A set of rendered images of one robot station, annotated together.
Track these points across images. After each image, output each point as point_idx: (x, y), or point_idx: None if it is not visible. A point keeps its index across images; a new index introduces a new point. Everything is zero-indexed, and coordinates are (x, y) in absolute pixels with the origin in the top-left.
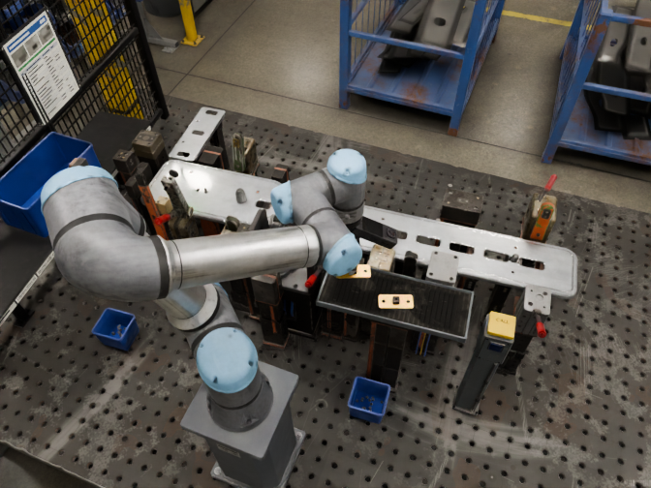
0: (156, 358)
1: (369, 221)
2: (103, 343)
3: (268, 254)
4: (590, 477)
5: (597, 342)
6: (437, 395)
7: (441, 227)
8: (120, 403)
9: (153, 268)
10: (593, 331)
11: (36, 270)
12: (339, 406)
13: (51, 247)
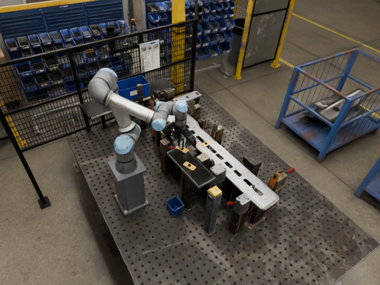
0: None
1: (188, 130)
2: None
3: (135, 109)
4: (229, 282)
5: (277, 246)
6: (200, 221)
7: (237, 163)
8: None
9: (103, 94)
10: (280, 242)
11: (110, 109)
12: (166, 203)
13: None
